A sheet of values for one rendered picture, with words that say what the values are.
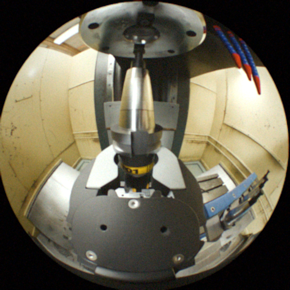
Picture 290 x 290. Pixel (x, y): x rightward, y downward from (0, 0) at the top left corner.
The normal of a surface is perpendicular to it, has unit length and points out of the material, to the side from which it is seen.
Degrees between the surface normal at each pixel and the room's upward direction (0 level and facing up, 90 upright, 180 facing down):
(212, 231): 0
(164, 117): 90
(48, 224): 24
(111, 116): 90
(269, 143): 90
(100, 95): 90
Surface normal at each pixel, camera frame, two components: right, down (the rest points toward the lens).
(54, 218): 0.44, -0.80
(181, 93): 0.02, 0.48
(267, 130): -1.00, -0.02
